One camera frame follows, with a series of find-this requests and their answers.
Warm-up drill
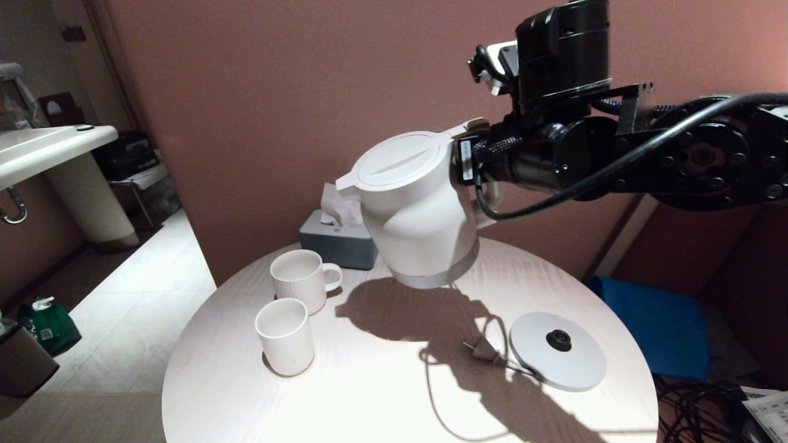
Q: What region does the black floor cable bundle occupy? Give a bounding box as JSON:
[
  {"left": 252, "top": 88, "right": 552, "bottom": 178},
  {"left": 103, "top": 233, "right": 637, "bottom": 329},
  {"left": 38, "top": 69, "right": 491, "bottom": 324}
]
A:
[{"left": 653, "top": 375, "right": 749, "bottom": 443}]

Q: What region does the brown waste bin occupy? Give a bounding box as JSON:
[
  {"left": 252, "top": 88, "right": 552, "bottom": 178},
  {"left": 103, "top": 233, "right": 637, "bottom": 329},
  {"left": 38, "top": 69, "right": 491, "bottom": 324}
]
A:
[{"left": 0, "top": 320, "right": 61, "bottom": 399}]

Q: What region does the round white kettle base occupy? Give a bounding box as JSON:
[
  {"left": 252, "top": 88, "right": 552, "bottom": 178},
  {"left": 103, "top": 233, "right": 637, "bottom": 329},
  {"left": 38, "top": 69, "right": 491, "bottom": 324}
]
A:
[{"left": 509, "top": 311, "right": 608, "bottom": 393}]

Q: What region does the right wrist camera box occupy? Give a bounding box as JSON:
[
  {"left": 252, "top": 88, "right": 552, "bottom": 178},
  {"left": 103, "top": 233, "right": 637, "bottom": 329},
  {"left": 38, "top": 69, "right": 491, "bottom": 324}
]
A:
[{"left": 467, "top": 42, "right": 519, "bottom": 97}]

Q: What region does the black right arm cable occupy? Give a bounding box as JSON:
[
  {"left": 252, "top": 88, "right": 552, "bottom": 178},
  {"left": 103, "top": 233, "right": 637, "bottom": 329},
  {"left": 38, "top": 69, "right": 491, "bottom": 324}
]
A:
[{"left": 474, "top": 91, "right": 788, "bottom": 221}]

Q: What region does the black box device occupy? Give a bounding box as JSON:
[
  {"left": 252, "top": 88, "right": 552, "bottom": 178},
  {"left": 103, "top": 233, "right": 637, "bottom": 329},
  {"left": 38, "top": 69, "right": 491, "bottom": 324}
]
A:
[{"left": 92, "top": 133, "right": 161, "bottom": 183}]

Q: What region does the brown wooden holder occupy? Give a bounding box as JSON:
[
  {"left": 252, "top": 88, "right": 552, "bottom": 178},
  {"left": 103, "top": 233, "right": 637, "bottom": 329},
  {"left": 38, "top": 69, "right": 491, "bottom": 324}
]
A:
[{"left": 38, "top": 92, "right": 86, "bottom": 127}]

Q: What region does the grey plastic bag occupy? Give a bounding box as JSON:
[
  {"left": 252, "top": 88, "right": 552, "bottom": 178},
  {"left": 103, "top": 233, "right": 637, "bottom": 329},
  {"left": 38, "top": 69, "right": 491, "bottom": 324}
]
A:
[{"left": 145, "top": 180, "right": 182, "bottom": 223}]

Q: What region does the white tissue sheet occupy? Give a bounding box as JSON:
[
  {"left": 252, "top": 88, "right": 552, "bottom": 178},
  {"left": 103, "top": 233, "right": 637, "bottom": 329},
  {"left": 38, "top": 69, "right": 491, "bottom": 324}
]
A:
[{"left": 320, "top": 183, "right": 365, "bottom": 227}]

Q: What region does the beige rounded board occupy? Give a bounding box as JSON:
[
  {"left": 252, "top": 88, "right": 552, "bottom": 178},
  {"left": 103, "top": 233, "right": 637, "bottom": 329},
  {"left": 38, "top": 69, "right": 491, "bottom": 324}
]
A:
[{"left": 594, "top": 196, "right": 659, "bottom": 277}]

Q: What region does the white power plug with cord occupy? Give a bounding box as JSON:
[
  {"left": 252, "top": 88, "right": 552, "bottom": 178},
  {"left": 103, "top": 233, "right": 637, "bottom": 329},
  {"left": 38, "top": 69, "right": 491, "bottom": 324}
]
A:
[{"left": 463, "top": 335, "right": 536, "bottom": 376}]

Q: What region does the white electric kettle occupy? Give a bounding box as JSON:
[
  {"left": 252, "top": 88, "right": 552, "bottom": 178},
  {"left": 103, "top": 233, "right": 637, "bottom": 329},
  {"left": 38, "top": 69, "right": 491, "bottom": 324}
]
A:
[{"left": 336, "top": 118, "right": 501, "bottom": 290}]

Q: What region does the green bag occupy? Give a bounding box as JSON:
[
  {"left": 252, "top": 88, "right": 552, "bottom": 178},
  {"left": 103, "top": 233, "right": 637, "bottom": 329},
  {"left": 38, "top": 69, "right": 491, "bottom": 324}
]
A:
[{"left": 18, "top": 297, "right": 83, "bottom": 357}]

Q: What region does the white ribbed mug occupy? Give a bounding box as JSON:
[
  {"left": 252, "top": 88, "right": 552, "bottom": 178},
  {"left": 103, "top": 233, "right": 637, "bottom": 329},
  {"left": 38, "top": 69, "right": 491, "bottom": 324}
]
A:
[{"left": 270, "top": 249, "right": 344, "bottom": 316}]

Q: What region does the white sink basin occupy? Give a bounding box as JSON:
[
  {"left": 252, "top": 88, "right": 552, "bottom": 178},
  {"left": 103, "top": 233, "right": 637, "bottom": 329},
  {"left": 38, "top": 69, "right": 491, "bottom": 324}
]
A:
[{"left": 0, "top": 126, "right": 119, "bottom": 193}]

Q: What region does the printed paper sheet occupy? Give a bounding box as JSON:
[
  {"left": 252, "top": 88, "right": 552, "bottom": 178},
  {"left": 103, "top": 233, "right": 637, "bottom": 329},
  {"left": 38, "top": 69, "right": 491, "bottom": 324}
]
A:
[{"left": 742, "top": 388, "right": 788, "bottom": 443}]

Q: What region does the smooth white cup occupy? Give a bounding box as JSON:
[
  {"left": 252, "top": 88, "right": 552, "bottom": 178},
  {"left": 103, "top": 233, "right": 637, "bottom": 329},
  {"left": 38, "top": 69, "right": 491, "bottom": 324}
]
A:
[{"left": 255, "top": 298, "right": 315, "bottom": 377}]

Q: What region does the beige sink pedestal column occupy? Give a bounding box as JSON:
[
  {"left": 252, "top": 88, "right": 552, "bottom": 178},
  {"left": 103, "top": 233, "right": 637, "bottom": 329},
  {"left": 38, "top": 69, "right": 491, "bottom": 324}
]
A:
[{"left": 44, "top": 154, "right": 140, "bottom": 250}]

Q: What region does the grey-blue tissue box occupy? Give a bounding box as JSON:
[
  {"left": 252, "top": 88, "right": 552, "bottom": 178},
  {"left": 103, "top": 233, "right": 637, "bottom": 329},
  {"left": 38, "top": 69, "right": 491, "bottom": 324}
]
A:
[{"left": 299, "top": 210, "right": 379, "bottom": 271}]

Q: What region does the chrome drain pipe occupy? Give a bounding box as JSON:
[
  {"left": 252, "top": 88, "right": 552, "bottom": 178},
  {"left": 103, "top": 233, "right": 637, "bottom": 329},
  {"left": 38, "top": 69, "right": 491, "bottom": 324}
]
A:
[{"left": 0, "top": 187, "right": 29, "bottom": 226}]

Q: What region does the metal-legged stool shelf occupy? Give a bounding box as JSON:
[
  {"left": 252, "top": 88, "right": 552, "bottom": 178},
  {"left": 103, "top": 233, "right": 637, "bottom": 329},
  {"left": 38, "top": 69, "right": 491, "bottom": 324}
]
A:
[{"left": 111, "top": 165, "right": 170, "bottom": 231}]

